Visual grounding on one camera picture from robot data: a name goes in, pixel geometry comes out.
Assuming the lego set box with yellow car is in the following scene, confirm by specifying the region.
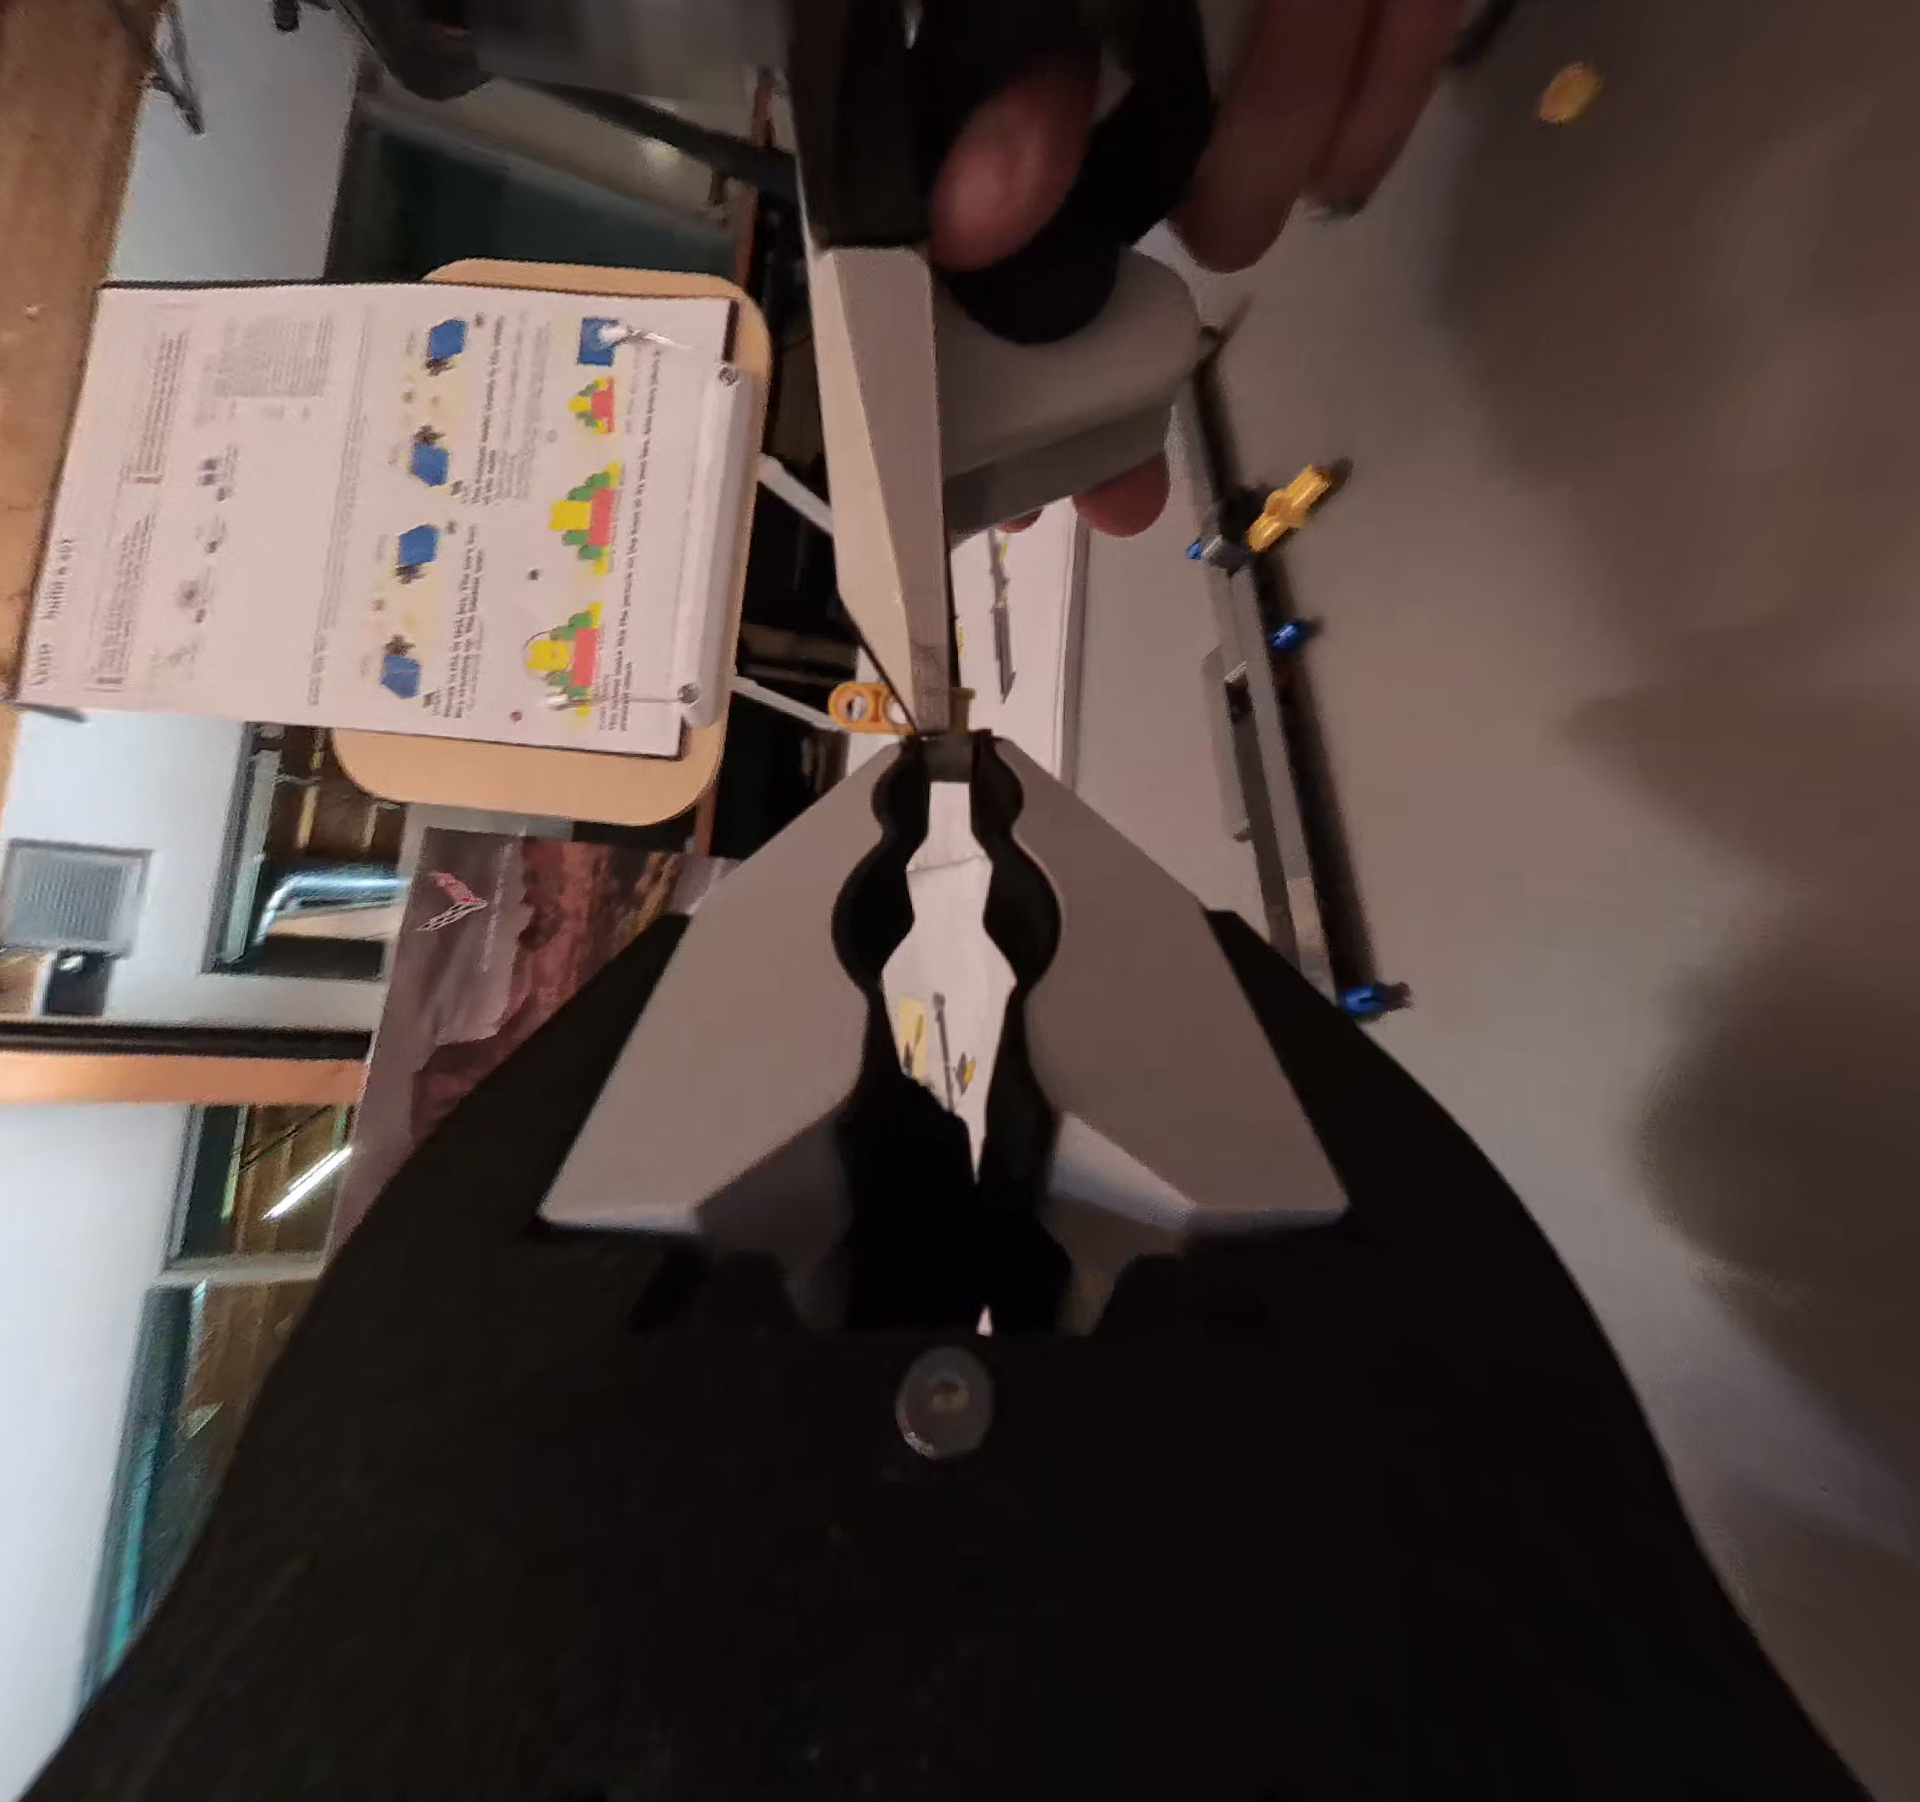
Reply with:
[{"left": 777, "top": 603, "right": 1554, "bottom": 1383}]
[{"left": 316, "top": 823, "right": 744, "bottom": 1240}]

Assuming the printed instruction sheet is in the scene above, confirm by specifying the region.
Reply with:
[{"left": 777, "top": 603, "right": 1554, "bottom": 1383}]
[{"left": 10, "top": 277, "right": 737, "bottom": 770}]

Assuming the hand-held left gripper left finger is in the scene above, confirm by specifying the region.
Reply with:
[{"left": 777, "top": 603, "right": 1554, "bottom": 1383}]
[{"left": 539, "top": 738, "right": 984, "bottom": 1334}]

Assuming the white grille box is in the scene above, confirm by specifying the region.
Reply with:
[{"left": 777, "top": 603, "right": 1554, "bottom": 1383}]
[{"left": 0, "top": 841, "right": 154, "bottom": 963}]

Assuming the instruction booklet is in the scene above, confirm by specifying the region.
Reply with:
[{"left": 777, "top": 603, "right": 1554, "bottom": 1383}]
[{"left": 877, "top": 498, "right": 1096, "bottom": 1163}]

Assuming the long grey lego beam assembly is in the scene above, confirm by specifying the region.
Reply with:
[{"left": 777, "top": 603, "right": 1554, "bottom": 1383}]
[{"left": 1183, "top": 373, "right": 1414, "bottom": 1022}]

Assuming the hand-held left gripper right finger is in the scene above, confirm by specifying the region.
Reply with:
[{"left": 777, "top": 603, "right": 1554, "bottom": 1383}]
[{"left": 966, "top": 730, "right": 1354, "bottom": 1334}]

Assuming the yellow lego connector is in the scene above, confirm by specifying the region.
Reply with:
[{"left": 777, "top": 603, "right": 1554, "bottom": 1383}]
[{"left": 1240, "top": 466, "right": 1342, "bottom": 557}]

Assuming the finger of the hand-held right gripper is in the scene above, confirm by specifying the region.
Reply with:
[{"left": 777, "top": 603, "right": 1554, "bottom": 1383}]
[{"left": 814, "top": 238, "right": 966, "bottom": 738}]

